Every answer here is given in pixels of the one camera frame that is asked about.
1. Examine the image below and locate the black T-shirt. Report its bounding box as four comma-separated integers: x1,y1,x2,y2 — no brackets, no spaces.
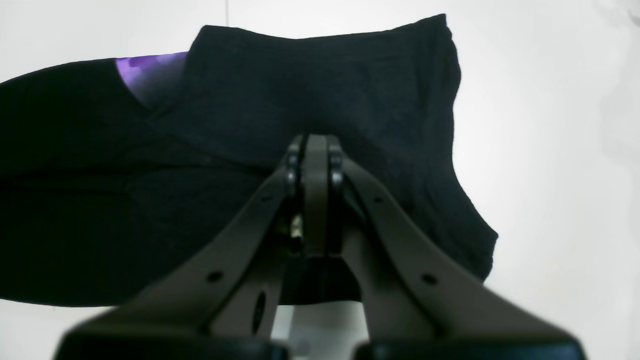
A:
0,14,498,307

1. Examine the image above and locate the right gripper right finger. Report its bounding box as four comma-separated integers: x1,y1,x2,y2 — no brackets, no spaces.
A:
317,136,585,360

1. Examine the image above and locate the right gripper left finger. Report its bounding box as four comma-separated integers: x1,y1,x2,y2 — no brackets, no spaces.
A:
55,135,318,360

